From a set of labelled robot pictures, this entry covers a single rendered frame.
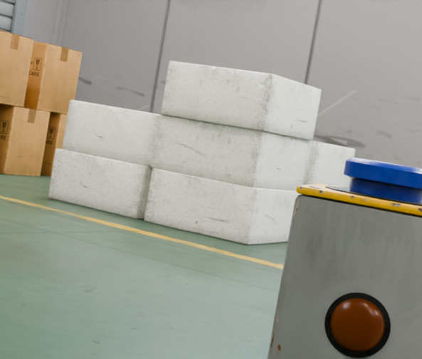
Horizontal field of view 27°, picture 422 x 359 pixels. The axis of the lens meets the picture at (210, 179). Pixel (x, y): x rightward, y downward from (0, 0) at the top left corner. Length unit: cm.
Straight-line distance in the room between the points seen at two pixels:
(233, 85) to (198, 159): 27
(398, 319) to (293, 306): 4
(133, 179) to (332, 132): 303
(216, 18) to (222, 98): 357
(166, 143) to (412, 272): 261
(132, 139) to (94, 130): 16
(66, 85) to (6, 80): 41
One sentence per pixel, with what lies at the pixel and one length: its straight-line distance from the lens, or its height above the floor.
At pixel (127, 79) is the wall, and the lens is 675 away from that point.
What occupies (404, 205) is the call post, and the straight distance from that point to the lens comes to 37.
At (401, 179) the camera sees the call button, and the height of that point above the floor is 32.
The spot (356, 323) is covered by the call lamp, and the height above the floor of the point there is 26.
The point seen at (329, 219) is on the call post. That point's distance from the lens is 37.
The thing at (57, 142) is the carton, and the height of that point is 16.
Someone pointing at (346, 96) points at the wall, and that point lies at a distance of 589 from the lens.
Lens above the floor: 33
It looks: 3 degrees down
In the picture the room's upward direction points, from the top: 10 degrees clockwise
